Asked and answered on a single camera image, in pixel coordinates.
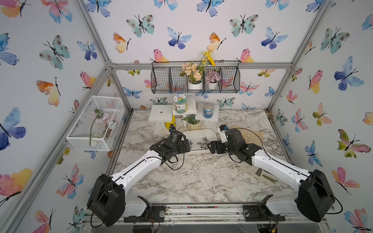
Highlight beige work glove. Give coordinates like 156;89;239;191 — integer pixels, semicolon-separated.
233;125;264;147

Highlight black wire wall basket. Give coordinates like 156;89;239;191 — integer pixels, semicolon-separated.
150;60;241;94

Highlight white mesh wall box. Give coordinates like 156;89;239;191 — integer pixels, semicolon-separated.
66;96;125;151

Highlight purple flowers in white pot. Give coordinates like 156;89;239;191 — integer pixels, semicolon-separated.
206;70;221;90

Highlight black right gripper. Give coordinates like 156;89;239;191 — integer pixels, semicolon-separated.
206;139;238;157

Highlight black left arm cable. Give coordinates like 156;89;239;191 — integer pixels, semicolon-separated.
163;151;186;171

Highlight blue can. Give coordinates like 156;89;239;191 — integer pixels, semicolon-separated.
203;103;214;118

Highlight yellow artificial flower sprig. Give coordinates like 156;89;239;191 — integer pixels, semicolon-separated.
201;51;216;67

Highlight aluminium front rail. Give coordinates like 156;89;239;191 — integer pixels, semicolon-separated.
107;203;312;227

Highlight white tiered display stand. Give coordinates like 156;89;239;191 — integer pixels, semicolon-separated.
148;96;220;135

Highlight artificial pink flower stem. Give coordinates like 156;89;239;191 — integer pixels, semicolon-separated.
88;107;109;147

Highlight green lidded white jar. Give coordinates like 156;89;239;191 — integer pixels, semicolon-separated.
173;94;187;114

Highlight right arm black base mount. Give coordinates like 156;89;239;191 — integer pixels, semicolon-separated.
242;194;286;222

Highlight small potted green plant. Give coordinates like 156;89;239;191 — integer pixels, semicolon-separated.
182;114;201;131

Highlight white plastic storage box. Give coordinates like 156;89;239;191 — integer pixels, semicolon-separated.
183;129;217;155

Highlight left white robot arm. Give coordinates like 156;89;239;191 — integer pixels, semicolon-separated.
87;126;190;227

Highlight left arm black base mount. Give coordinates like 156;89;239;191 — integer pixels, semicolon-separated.
122;196;166;223

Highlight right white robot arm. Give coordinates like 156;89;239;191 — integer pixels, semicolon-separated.
207;125;336;222

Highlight peach flowers in white pot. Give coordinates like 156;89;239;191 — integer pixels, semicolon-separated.
180;62;203;91

